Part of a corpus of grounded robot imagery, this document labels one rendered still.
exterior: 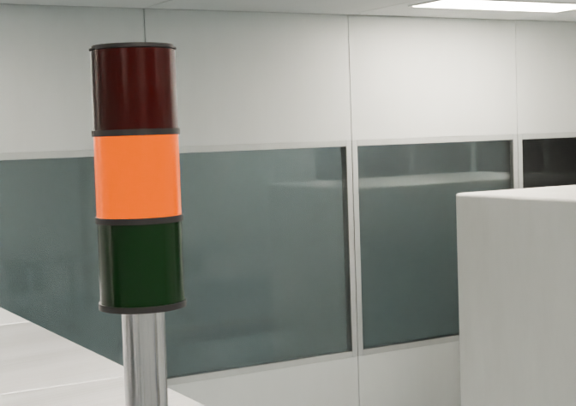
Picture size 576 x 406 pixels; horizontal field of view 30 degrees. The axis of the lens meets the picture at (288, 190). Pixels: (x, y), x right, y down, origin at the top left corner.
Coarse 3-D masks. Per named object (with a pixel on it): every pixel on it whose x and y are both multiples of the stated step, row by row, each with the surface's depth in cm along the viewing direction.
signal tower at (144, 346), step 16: (96, 48) 60; (176, 48) 62; (144, 128) 60; (160, 128) 60; (176, 128) 61; (112, 224) 60; (128, 224) 60; (144, 224) 60; (176, 304) 61; (128, 320) 62; (144, 320) 62; (160, 320) 62; (128, 336) 62; (144, 336) 62; (160, 336) 62; (128, 352) 62; (144, 352) 62; (160, 352) 62; (128, 368) 62; (144, 368) 62; (160, 368) 62; (128, 384) 62; (144, 384) 62; (160, 384) 62; (128, 400) 62; (144, 400) 62; (160, 400) 62
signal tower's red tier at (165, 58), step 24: (120, 48) 60; (144, 48) 60; (168, 48) 61; (96, 72) 60; (120, 72) 60; (144, 72) 60; (168, 72) 61; (96, 96) 61; (120, 96) 60; (144, 96) 60; (168, 96) 61; (96, 120) 61; (120, 120) 60; (144, 120) 60; (168, 120) 61
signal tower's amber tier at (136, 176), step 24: (96, 144) 61; (120, 144) 60; (144, 144) 60; (168, 144) 61; (96, 168) 61; (120, 168) 60; (144, 168) 60; (168, 168) 61; (96, 192) 62; (120, 192) 60; (144, 192) 60; (168, 192) 61; (120, 216) 60; (144, 216) 60; (168, 216) 61
